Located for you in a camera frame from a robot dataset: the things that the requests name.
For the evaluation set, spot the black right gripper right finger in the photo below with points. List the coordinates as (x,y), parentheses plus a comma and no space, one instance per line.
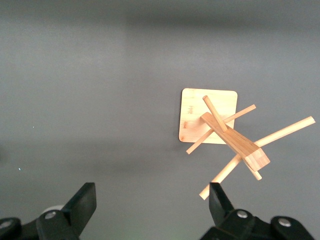
(237,227)

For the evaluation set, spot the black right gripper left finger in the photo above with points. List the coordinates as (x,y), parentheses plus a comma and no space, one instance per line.
(57,225)

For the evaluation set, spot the wooden mug tree rack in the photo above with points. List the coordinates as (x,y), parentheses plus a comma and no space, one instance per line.
(195,117)

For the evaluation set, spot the dark grey table mat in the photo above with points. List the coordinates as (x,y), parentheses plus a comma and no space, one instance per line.
(87,100)

